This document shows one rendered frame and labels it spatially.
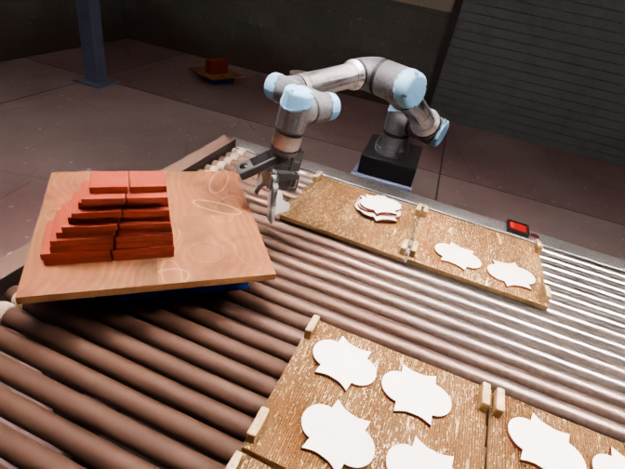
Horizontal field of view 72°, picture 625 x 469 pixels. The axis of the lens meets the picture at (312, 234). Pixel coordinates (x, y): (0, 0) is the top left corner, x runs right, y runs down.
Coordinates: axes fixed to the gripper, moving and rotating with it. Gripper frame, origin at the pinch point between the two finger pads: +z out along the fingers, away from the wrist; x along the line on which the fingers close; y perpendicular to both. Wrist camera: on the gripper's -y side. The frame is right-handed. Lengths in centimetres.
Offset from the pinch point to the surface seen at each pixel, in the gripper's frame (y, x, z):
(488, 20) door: 377, 342, -35
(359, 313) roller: 17.5, -35.3, 6.5
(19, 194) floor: -86, 188, 125
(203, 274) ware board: -21.1, -26.3, -1.4
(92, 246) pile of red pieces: -42.4, -18.1, -3.0
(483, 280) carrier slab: 59, -33, 1
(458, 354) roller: 35, -53, 4
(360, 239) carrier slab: 31.5, -7.9, 5.3
